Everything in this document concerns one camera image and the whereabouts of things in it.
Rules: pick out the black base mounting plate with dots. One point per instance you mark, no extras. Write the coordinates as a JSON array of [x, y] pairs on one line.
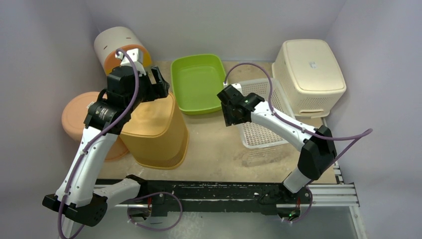
[[163, 196]]

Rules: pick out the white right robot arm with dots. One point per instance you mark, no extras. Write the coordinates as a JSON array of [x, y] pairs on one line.
[[317, 151]]

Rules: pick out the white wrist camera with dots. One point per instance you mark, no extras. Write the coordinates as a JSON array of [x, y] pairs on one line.
[[133, 55], [237, 86]]

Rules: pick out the white perforated strainer tray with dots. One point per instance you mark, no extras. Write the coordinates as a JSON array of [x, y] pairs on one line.
[[253, 135]]

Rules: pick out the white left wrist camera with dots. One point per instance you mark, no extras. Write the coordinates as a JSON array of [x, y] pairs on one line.
[[133, 55]]

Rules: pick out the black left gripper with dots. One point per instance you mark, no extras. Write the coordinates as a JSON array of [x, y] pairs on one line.
[[157, 90]]

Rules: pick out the green plastic tray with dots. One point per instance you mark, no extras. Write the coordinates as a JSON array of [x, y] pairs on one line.
[[195, 81]]

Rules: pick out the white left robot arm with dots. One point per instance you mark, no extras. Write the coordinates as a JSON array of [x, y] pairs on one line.
[[77, 199]]

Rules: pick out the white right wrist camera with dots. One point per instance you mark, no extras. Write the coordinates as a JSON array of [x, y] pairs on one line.
[[237, 86]]

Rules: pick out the yellow perforated plastic basket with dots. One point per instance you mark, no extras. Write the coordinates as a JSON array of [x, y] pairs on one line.
[[156, 135]]

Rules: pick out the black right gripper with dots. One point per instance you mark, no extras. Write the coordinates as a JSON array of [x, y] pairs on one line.
[[226, 107]]

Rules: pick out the cream perforated storage basket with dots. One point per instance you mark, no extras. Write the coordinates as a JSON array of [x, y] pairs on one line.
[[310, 75]]

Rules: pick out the peach round plastic bucket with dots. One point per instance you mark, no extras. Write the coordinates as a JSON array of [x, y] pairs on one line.
[[73, 117]]

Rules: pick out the white orange cylindrical bin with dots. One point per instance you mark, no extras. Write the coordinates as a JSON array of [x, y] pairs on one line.
[[108, 41]]

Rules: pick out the aluminium frame rails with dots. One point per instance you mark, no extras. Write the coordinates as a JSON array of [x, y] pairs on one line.
[[322, 195]]

